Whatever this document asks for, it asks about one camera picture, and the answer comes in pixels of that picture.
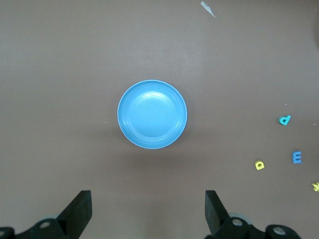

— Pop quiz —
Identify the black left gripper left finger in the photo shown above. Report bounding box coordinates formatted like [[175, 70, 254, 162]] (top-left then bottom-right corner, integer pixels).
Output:
[[0, 190, 93, 239]]

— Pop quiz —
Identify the blue plate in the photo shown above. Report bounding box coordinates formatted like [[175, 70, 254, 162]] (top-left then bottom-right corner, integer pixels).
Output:
[[117, 79, 188, 150]]

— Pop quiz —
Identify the teal letter p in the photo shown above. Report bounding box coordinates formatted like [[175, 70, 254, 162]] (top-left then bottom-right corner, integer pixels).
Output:
[[277, 115, 292, 126]]

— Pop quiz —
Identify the white tape scrap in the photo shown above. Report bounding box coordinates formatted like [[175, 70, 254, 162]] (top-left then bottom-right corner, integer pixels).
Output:
[[200, 0, 216, 18]]

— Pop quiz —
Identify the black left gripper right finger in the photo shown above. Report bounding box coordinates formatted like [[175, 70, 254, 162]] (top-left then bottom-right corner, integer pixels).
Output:
[[204, 190, 304, 239]]

